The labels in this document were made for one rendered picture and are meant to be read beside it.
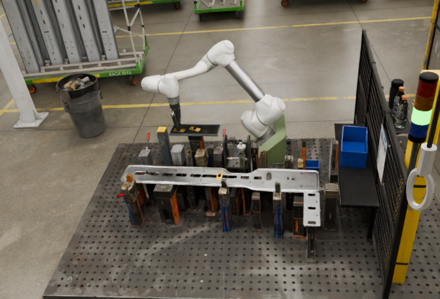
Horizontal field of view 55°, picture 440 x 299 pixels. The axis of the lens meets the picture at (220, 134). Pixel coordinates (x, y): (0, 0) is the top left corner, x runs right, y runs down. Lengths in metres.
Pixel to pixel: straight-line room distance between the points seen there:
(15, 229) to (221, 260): 2.46
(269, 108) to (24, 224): 2.70
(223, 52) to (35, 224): 2.56
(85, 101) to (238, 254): 3.12
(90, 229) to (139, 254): 0.48
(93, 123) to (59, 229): 1.59
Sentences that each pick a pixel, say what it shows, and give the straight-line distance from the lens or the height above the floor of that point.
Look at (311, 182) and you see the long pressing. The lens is 2.82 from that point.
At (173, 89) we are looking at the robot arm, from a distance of 2.92.
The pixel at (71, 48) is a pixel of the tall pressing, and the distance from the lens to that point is 7.04.
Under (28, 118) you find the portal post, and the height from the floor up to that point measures 0.08.
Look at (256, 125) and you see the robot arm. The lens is 3.39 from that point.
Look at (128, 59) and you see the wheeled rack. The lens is 6.82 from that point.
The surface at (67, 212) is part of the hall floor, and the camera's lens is 4.56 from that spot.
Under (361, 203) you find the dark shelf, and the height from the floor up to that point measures 1.03.
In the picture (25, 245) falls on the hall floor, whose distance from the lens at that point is 4.42.
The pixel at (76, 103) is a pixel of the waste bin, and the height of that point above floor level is 0.54.
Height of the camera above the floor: 2.84
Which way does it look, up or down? 34 degrees down
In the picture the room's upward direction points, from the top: 7 degrees counter-clockwise
